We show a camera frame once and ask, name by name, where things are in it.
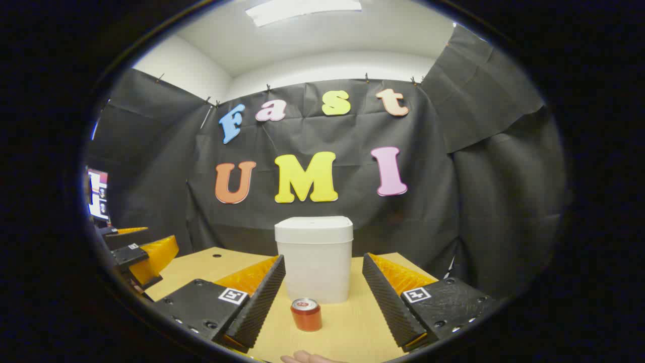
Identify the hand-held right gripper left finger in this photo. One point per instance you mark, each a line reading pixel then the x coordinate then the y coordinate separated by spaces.
pixel 262 302

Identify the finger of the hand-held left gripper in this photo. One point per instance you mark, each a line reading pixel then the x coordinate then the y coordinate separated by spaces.
pixel 121 238
pixel 151 257

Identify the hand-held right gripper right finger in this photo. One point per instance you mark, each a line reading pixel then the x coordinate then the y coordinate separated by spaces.
pixel 390 307

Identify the red pop can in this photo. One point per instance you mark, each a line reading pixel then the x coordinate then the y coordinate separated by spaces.
pixel 306 317

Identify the white desktop garbage bin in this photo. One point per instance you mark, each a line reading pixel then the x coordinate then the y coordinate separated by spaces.
pixel 315 262

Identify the wooden desktop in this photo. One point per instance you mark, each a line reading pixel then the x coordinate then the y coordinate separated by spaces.
pixel 347 327

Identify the computer screen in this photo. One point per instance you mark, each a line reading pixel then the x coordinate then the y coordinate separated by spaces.
pixel 98 194

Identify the black backdrop cloth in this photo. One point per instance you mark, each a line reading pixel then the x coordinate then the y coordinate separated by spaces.
pixel 453 201

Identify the long ceiling light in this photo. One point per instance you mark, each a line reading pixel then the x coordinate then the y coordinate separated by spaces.
pixel 302 10

